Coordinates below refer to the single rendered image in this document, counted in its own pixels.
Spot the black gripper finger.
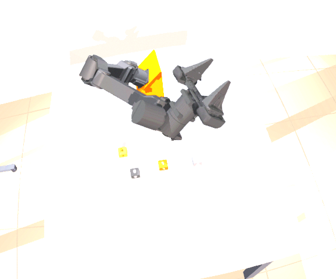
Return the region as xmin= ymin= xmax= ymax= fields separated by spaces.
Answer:
xmin=202 ymin=80 xmax=231 ymax=116
xmin=181 ymin=58 xmax=214 ymax=81

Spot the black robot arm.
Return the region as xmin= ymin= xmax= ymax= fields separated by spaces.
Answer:
xmin=79 ymin=55 xmax=187 ymax=141

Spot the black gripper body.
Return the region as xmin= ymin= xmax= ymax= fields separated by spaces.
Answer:
xmin=169 ymin=65 xmax=226 ymax=128

